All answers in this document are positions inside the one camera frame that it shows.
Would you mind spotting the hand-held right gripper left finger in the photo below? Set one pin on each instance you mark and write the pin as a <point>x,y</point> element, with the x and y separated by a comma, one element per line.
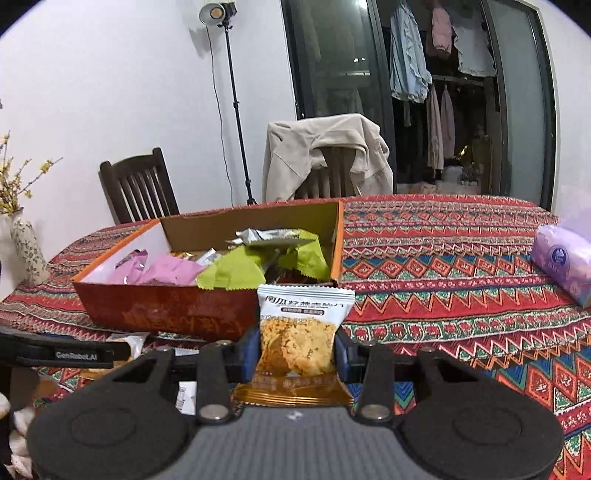
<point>251,355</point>

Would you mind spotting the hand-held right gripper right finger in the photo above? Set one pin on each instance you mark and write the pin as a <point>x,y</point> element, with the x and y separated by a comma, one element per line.
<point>344,357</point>

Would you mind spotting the white cracker packet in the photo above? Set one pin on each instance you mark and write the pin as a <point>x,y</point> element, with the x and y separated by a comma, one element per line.
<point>131,347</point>
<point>295,341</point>
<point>207,256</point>

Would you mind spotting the green snack packet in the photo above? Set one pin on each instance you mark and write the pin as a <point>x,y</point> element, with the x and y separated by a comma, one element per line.
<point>231,272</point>
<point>309,256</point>

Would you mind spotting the orange cardboard box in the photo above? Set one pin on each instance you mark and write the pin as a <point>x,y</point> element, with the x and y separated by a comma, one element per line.
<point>161,309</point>

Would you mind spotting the pink snack packet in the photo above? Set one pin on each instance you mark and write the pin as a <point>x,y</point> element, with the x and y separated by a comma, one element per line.
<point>127,270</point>
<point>171,271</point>

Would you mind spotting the person's left forearm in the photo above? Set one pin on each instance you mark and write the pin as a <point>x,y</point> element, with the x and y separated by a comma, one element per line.
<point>23,415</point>

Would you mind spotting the white labelled snack packet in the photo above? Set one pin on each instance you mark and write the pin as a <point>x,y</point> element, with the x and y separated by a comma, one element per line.
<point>187,399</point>

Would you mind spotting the floral ceramic vase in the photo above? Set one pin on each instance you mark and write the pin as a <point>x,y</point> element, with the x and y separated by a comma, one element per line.
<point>30,249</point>

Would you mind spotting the silver snack packet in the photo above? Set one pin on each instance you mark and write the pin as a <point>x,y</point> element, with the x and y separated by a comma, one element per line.
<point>265,237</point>

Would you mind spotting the yellow flower branches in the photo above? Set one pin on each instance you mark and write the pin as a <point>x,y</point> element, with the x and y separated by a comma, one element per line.
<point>14,184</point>

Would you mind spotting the brown wooden chair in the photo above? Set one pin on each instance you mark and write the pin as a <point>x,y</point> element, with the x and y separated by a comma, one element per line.
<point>332,175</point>

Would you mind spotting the dark wooden chair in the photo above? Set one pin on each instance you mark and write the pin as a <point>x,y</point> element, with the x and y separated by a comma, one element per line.
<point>138,189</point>

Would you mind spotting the beige jacket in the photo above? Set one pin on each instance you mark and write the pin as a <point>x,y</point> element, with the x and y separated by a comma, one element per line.
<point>295,157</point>

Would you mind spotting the purple tissue pack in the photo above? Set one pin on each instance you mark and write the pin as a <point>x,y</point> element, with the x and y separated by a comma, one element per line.
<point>561,258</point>

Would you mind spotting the pale hanging clothes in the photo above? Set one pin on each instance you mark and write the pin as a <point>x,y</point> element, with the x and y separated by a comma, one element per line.
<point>441,129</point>

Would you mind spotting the black light stand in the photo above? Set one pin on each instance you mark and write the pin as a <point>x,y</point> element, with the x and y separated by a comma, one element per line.
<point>235,101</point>

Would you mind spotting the light blue hanging shirt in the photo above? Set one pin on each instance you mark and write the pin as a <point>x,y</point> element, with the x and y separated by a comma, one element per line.
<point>408,55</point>

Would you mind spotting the white hanging garment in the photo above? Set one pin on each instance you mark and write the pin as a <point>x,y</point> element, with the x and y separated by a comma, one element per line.
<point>475,46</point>

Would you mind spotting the pink hanging garment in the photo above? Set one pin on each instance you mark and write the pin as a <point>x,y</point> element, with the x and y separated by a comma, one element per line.
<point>438,30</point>

